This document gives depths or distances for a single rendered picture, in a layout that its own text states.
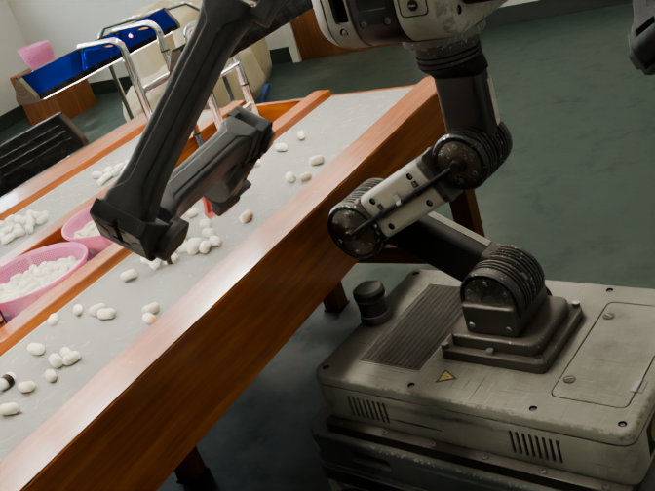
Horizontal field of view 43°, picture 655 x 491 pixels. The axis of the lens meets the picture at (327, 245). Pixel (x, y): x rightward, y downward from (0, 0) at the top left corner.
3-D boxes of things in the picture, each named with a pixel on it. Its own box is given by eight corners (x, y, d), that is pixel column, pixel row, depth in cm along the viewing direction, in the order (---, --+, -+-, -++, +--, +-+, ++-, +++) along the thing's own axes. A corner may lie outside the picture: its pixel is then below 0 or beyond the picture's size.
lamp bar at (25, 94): (181, 27, 261) (173, 4, 258) (37, 102, 217) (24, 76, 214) (163, 31, 266) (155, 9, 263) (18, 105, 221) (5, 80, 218)
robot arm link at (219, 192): (278, 128, 146) (235, 105, 146) (249, 163, 138) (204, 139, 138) (263, 175, 154) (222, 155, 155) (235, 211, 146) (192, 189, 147)
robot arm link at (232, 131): (169, 240, 111) (98, 203, 112) (159, 271, 115) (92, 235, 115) (286, 122, 146) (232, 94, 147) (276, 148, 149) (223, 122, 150)
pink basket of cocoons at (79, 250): (120, 267, 199) (104, 233, 195) (74, 329, 176) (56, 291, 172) (24, 286, 206) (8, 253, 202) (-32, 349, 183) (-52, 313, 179)
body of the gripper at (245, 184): (192, 193, 155) (205, 168, 150) (224, 168, 162) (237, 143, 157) (218, 215, 155) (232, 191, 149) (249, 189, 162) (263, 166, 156)
